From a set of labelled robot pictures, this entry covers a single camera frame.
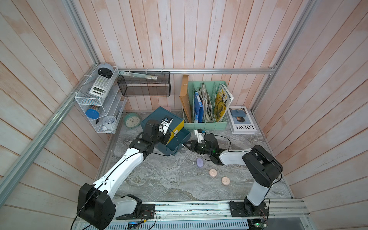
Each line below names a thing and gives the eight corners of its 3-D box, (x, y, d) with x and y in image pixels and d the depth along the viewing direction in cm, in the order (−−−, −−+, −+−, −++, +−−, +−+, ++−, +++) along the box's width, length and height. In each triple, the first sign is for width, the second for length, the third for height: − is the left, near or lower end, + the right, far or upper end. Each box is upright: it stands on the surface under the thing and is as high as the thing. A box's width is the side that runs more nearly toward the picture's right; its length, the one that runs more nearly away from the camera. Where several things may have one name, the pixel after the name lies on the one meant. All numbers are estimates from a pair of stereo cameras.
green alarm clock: (127, 129, 110) (123, 120, 101) (129, 122, 114) (125, 112, 105) (138, 129, 110) (134, 120, 101) (140, 122, 114) (136, 112, 105)
